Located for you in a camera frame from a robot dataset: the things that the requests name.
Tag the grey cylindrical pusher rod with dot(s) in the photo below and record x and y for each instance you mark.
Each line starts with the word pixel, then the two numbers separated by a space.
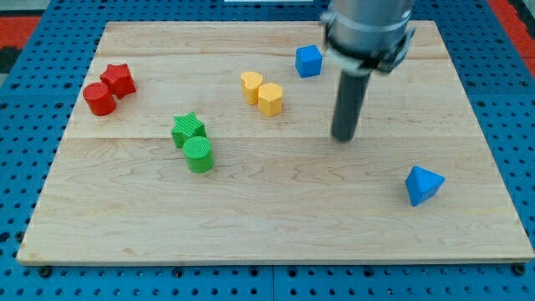
pixel 349 101

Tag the yellow heart block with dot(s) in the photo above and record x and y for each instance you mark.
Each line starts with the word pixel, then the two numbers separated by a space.
pixel 250 83

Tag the blue cube block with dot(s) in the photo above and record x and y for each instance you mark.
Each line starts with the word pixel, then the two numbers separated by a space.
pixel 308 61

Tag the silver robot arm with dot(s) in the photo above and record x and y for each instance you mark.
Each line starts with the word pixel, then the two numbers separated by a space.
pixel 363 36

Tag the light wooden board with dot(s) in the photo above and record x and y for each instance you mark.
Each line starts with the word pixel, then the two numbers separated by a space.
pixel 282 190

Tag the yellow hexagon block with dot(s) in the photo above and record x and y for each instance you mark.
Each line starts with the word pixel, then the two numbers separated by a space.
pixel 270 99

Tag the red cylinder block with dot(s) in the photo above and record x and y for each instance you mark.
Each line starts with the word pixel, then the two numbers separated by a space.
pixel 99 98

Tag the blue triangle block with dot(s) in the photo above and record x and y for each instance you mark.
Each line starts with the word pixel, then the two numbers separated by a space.
pixel 422 184

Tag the green star block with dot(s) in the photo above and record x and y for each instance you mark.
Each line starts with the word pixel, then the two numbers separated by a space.
pixel 185 127

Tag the green cylinder block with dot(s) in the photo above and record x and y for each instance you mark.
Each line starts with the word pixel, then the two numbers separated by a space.
pixel 198 153

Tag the red star block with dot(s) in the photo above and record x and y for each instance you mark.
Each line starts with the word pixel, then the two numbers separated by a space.
pixel 119 79

